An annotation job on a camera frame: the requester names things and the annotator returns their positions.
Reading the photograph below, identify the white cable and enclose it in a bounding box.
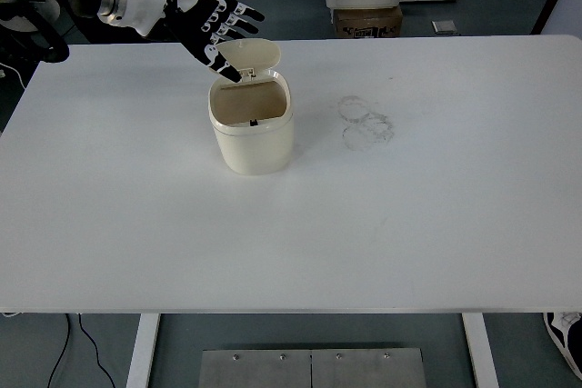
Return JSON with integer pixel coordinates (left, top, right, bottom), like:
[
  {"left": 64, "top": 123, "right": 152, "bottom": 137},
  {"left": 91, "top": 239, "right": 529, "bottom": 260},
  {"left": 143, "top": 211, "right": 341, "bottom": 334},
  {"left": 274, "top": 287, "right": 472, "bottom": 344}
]
[{"left": 0, "top": 63, "right": 27, "bottom": 89}]

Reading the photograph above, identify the cream flip-lid trash bin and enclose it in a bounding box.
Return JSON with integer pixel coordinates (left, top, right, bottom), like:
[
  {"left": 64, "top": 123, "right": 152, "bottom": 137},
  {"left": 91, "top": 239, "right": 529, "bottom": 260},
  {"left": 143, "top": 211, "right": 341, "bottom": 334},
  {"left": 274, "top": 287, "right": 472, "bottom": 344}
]
[{"left": 207, "top": 37, "right": 295, "bottom": 176}]

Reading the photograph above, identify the grey metal plate with screws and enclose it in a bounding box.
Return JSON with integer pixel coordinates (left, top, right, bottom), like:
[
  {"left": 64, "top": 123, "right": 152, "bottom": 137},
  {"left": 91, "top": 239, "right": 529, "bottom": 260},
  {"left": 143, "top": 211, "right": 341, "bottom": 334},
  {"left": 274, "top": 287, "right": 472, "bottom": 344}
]
[{"left": 198, "top": 347, "right": 427, "bottom": 388}]

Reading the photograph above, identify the small grey floor plate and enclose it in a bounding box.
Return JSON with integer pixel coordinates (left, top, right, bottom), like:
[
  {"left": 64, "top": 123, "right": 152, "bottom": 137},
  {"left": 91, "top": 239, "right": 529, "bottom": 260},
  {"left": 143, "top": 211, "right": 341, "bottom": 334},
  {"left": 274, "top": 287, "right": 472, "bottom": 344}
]
[{"left": 430, "top": 18, "right": 458, "bottom": 35}]

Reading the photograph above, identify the brown cardboard box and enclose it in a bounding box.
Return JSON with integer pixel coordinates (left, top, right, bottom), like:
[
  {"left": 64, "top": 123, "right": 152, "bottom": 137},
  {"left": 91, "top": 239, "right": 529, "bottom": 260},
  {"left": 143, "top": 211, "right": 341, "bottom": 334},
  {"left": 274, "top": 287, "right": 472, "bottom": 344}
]
[{"left": 334, "top": 5, "right": 405, "bottom": 38}]

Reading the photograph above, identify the white table leg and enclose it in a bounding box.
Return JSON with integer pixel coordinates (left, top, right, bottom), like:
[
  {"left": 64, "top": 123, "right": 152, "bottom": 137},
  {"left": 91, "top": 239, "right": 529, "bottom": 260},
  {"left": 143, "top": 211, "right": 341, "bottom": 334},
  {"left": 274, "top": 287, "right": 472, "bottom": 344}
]
[
  {"left": 125, "top": 313, "right": 161, "bottom": 388},
  {"left": 461, "top": 313, "right": 500, "bottom": 388}
]

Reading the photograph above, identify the black floor cable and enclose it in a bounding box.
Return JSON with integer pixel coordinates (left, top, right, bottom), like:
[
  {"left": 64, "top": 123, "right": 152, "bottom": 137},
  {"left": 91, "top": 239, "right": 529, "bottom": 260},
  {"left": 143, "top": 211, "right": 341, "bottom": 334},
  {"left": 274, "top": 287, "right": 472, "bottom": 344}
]
[
  {"left": 47, "top": 313, "right": 72, "bottom": 388},
  {"left": 77, "top": 313, "right": 117, "bottom": 388}
]

